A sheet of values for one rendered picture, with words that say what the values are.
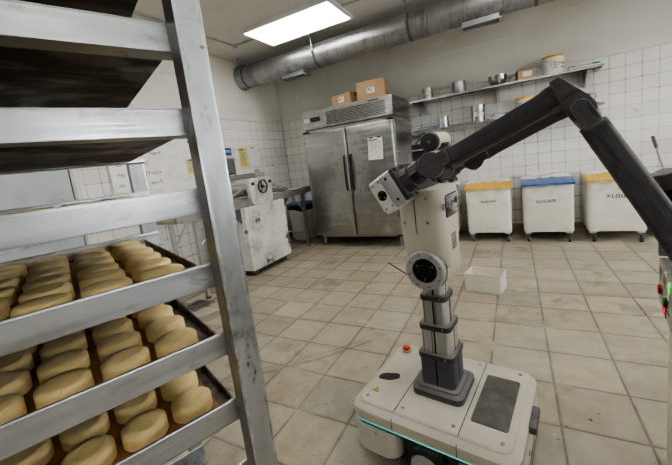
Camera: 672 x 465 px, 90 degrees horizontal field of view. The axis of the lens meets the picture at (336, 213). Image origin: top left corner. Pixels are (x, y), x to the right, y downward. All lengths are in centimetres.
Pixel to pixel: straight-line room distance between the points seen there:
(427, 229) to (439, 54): 439
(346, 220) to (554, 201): 262
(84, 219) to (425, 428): 134
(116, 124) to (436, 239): 108
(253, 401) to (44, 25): 44
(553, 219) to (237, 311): 446
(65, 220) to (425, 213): 107
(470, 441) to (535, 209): 356
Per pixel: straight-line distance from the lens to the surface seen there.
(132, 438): 53
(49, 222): 40
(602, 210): 477
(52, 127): 41
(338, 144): 486
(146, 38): 44
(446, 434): 149
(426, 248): 131
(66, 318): 42
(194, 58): 42
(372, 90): 489
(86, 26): 44
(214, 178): 40
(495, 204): 466
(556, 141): 527
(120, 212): 41
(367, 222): 481
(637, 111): 541
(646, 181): 95
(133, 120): 42
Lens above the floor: 125
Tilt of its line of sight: 8 degrees down
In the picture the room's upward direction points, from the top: 7 degrees counter-clockwise
